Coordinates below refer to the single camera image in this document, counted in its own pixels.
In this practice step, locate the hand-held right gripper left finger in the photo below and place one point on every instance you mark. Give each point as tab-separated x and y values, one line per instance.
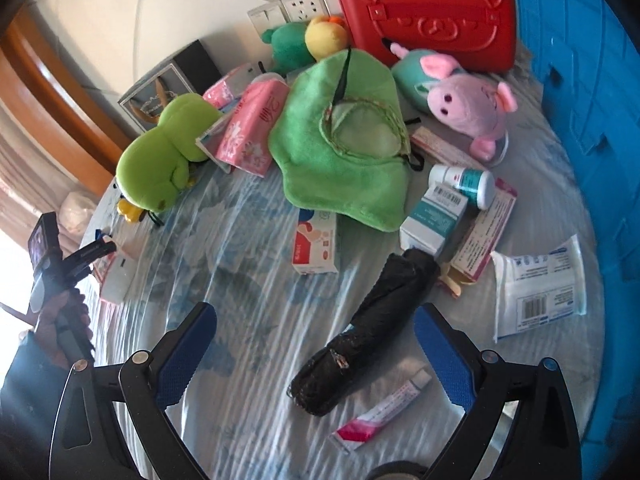
185	355

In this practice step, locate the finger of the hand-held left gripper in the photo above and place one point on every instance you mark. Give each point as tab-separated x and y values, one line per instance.
97	249
80	269

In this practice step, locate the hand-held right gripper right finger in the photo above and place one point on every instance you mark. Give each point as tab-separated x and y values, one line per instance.
445	360

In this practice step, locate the black umbrella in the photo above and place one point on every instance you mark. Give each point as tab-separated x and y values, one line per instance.
370	320

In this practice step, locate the teal white medicine box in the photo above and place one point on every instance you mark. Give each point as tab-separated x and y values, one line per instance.
430	225

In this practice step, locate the red white medicine box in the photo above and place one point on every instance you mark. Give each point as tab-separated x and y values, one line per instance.
312	245

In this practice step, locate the white and red parcel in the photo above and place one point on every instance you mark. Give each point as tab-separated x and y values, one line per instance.
250	130

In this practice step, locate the blue plastic crate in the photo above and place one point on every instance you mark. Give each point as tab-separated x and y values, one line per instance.
590	110

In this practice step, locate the person's left forearm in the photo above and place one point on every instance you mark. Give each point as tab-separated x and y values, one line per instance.
25	395

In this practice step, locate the person's left hand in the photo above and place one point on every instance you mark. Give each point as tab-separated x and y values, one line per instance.
52	320

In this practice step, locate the white plastic bag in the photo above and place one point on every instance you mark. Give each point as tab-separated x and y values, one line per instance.
77	210

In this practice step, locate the brown pink curtain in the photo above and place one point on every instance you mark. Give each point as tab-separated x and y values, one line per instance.
20	185

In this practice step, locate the pink white ointment tube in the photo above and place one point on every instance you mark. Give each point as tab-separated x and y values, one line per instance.
380	410

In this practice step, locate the light green frog plush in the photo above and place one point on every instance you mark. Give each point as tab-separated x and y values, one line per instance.
160	160

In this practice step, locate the white wipes packet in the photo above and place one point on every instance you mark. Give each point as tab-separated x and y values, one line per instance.
540	290

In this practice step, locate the white box with pink edge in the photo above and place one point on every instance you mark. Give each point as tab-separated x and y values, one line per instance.
487	240

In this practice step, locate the white packet with blue edge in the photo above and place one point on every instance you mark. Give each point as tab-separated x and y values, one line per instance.
212	137

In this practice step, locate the white bottle with teal label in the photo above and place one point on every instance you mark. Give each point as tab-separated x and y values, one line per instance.
470	185

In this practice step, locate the small pink tissue pack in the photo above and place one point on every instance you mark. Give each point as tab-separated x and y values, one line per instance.
225	90

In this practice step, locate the black gift box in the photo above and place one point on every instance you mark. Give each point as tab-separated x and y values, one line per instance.
195	65

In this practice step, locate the pink pig plush toy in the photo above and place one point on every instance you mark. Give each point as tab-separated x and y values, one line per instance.
465	105

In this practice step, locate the dark green plush toy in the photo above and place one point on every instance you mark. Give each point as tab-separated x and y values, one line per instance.
287	45

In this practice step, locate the yellow duck plush toy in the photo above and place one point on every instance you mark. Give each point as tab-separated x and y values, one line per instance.
325	37

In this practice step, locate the red plastic suitcase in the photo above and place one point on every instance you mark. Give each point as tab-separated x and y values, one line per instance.
425	5

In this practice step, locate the wooden door frame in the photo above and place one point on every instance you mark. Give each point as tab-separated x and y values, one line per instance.
55	90

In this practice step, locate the white wall switch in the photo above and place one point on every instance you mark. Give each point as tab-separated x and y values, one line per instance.
265	16

